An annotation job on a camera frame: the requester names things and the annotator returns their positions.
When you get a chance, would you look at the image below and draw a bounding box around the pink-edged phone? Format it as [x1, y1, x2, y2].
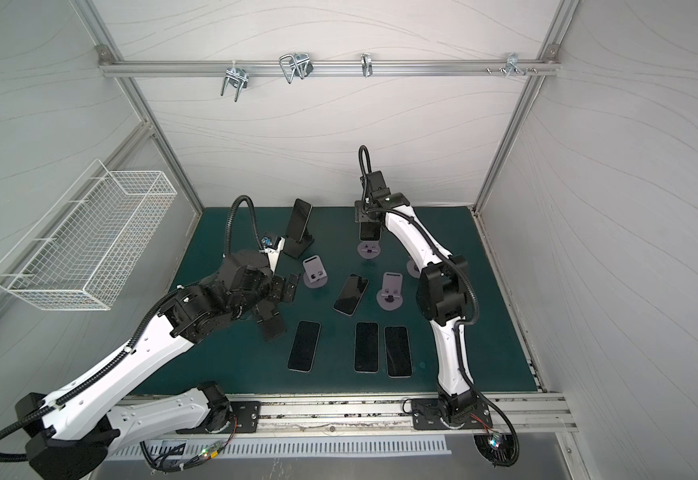
[333, 274, 369, 317]

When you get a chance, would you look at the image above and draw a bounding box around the metal clamp small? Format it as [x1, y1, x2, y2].
[360, 53, 373, 78]

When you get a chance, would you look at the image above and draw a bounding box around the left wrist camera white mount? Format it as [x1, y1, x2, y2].
[261, 234, 286, 272]

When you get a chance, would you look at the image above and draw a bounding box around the base cable bundle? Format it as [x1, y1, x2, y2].
[473, 395, 521, 468]
[140, 413, 239, 474]

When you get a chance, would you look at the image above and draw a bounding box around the teal-edged phone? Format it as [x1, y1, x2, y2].
[354, 322, 379, 373]

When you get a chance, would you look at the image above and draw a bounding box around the slotted cable duct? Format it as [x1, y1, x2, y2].
[107, 435, 452, 461]

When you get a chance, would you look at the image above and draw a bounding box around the aluminium cross rail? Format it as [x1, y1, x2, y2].
[99, 57, 562, 78]

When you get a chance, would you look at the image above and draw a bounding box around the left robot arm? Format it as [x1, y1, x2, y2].
[0, 250, 299, 479]

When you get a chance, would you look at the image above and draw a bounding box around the green table mat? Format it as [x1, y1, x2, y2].
[137, 207, 536, 395]

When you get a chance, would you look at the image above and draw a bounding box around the black stand left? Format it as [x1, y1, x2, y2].
[254, 300, 287, 342]

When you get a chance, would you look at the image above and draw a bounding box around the purple stand front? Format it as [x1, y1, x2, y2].
[406, 259, 421, 279]

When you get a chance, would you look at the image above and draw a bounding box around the black stand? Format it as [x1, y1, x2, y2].
[283, 234, 314, 259]
[254, 300, 287, 342]

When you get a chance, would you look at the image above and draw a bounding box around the right base cable bundle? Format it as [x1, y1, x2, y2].
[473, 395, 521, 468]

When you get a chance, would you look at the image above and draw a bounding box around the metal U-bolt clamp left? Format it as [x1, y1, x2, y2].
[220, 64, 249, 102]

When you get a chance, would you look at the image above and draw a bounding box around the left base cable bundle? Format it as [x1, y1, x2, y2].
[140, 413, 239, 474]

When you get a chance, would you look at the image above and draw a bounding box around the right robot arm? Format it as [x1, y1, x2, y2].
[361, 170, 492, 429]

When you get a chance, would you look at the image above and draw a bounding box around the metal u-bolt clamp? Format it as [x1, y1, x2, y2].
[278, 52, 314, 84]
[220, 64, 249, 102]

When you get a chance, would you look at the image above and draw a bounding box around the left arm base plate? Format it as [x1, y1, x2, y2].
[177, 401, 261, 435]

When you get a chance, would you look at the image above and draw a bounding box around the white wire basket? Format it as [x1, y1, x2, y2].
[0, 160, 177, 311]

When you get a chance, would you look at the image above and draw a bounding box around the metal bracket right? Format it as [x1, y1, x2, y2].
[485, 53, 537, 77]

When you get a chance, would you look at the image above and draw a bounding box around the purple-edged phone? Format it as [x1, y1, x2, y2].
[384, 326, 413, 378]

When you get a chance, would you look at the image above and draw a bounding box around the metal U-bolt clamp centre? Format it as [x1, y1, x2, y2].
[278, 52, 314, 84]

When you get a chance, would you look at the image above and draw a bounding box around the black stand back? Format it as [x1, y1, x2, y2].
[283, 234, 314, 259]

